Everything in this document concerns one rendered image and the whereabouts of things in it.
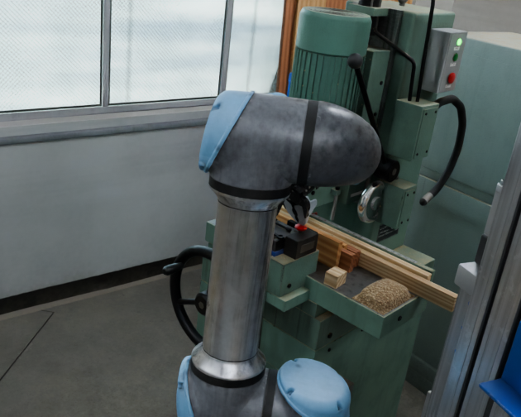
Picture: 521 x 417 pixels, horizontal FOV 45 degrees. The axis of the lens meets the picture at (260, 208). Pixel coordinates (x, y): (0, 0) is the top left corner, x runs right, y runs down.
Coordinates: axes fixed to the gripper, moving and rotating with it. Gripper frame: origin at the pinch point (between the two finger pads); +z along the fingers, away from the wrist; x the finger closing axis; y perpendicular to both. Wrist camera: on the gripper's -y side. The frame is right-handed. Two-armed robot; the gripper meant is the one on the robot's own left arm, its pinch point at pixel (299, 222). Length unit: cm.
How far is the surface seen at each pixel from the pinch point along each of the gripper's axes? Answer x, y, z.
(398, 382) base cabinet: -10, 12, 86
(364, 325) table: -22.1, -7.9, 16.0
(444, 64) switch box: -5, 57, -9
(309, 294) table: -5.5, -7.8, 15.8
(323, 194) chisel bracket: 8.3, 17.2, 10.1
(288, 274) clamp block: -3.5, -10.6, 5.9
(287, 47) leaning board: 114, 113, 49
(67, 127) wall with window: 142, 10, 29
